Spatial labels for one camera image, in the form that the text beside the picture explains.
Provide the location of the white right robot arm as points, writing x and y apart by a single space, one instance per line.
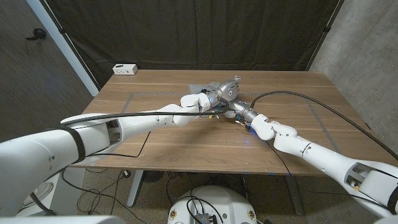
326 158

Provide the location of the dark wood door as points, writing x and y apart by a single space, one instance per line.
31 93

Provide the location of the grey table leg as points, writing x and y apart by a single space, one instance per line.
293 196

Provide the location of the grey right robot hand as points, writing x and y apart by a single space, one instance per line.
241 109

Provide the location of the black backdrop stand pole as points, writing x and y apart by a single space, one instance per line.
62 31
326 29

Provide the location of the white door frame strip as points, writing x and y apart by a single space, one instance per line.
71 59

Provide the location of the white table leg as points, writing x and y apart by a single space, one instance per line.
135 186

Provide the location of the grey white sneaker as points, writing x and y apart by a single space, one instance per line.
42 191

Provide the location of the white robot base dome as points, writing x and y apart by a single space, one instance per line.
224 202

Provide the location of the black backdrop curtain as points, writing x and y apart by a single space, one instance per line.
202 31

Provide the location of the black plug adapter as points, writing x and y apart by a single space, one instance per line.
126 173

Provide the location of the black ribbed round object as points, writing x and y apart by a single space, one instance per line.
152 175

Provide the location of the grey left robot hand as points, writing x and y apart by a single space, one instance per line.
227 90

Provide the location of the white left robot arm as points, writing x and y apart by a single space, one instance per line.
93 140

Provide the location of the white power strip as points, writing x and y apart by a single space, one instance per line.
124 69

